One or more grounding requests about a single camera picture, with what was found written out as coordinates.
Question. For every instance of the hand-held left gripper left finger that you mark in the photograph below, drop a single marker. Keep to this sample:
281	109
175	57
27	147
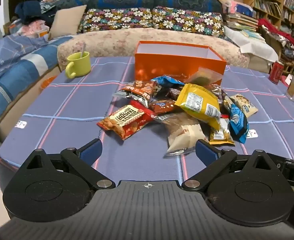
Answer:
91	151

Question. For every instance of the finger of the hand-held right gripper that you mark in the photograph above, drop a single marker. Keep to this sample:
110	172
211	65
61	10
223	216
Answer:
277	160

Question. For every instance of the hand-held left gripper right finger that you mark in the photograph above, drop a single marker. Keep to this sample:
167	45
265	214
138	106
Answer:
207	152

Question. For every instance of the orange plastic basket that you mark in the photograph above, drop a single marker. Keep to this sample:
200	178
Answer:
162	65

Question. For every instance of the gold snack packet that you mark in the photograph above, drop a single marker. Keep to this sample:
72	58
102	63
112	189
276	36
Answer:
219	135

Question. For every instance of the cream translucent snack packet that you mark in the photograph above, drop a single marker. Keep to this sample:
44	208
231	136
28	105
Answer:
182	135

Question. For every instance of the small white sticker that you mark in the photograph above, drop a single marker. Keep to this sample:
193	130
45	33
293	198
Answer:
252	133
20	124

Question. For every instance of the blue white snack packet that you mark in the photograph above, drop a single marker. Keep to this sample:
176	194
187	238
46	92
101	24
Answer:
238	122

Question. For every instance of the red peanut snack packet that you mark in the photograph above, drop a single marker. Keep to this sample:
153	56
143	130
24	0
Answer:
127	122

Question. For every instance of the yellow snack packet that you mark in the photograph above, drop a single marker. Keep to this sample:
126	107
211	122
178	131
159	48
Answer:
197	102

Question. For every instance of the blue checked tablecloth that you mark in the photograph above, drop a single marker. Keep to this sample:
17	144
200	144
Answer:
86	100

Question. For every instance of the beige cookie snack packet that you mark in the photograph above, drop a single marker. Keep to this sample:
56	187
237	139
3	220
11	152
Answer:
244	105

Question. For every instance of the reddish brown snack packet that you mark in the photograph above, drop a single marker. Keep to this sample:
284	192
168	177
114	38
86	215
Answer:
162	105

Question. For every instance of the dark brown snack packet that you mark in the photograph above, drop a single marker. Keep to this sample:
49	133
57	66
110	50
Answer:
172	93

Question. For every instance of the clear zip bag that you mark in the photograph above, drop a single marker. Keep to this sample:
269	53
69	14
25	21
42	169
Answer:
204	78

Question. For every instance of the orange chips snack packet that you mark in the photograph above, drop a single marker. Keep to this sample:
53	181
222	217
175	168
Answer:
139	88

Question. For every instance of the small blue snack packet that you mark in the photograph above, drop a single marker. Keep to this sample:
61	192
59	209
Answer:
167	80

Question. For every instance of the orange plastic object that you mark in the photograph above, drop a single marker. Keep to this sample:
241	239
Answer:
46	82

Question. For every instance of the green mug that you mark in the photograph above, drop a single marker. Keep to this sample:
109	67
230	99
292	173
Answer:
80	65

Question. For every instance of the red soda can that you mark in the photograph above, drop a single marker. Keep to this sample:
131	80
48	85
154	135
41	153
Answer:
276	72

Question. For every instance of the metal spoon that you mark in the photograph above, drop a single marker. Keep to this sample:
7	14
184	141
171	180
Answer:
82	50

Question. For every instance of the pink floral sofa cover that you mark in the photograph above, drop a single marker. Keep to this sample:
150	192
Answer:
111	42

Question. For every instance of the blue checked quilt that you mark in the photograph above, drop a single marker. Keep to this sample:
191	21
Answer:
11	67

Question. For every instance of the white cloth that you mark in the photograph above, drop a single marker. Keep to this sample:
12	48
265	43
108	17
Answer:
252	45

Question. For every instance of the beige pillow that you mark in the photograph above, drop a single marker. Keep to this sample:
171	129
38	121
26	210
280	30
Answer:
66	22

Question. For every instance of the daisy print cushion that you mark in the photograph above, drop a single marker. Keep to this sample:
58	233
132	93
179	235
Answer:
116	20
187	21

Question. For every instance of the red cloth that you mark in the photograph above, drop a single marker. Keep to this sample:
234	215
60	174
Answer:
269	26

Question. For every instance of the stack of books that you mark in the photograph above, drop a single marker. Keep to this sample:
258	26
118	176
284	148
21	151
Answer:
242	21

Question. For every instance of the pink floral cloth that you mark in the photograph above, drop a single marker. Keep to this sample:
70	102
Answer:
29	28

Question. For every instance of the white plastic bag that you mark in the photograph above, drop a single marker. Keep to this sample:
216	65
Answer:
225	3

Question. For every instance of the dark blue garment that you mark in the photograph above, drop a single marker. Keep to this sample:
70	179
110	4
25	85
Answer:
29	11

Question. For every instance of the wooden bookshelf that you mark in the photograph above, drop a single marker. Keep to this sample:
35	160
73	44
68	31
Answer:
292	5

